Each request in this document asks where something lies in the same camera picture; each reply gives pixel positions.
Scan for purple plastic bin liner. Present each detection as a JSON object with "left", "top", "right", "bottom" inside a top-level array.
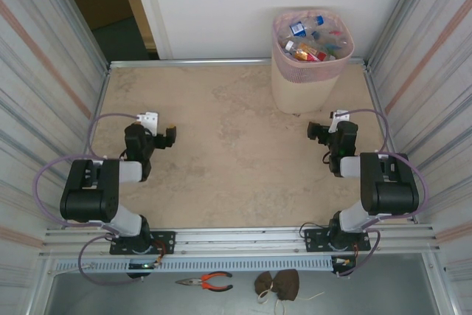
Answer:
[{"left": 272, "top": 8, "right": 357, "bottom": 86}]

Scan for clear bottle dark blue label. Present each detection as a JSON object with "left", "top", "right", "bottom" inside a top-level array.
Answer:
[{"left": 287, "top": 15, "right": 325, "bottom": 39}]

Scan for black controller board green light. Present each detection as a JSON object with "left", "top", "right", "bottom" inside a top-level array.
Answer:
[{"left": 127, "top": 261, "right": 163, "bottom": 271}]

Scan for beige plastic waste bin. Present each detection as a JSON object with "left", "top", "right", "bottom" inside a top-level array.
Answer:
[{"left": 271, "top": 8, "right": 357, "bottom": 114}]

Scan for aluminium table edge rail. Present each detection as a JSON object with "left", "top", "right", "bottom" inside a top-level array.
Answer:
[{"left": 108, "top": 56, "right": 369, "bottom": 71}]

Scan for slotted grey cable duct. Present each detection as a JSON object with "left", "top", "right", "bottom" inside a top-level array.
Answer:
[{"left": 55, "top": 257, "right": 335, "bottom": 274}]

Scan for brown cloth pouch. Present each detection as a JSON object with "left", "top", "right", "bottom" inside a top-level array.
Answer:
[
  {"left": 272, "top": 269, "right": 300, "bottom": 301},
  {"left": 254, "top": 271, "right": 277, "bottom": 296}
]

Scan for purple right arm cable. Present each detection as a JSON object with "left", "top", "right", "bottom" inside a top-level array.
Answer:
[{"left": 337, "top": 108, "right": 429, "bottom": 278}]

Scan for wide aluminium mounting rail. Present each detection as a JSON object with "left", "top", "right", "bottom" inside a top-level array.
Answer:
[{"left": 43, "top": 224, "right": 442, "bottom": 257}]

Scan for orange handled pliers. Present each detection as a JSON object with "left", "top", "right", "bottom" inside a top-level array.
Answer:
[{"left": 175, "top": 271, "right": 234, "bottom": 292}]

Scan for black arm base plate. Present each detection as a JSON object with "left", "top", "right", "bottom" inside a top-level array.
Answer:
[
  {"left": 303, "top": 226, "right": 371, "bottom": 253},
  {"left": 110, "top": 231, "right": 176, "bottom": 256}
]

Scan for translucent striped enclosure panel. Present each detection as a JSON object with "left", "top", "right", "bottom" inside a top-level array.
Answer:
[
  {"left": 0, "top": 0, "right": 111, "bottom": 315},
  {"left": 368, "top": 0, "right": 472, "bottom": 315}
]

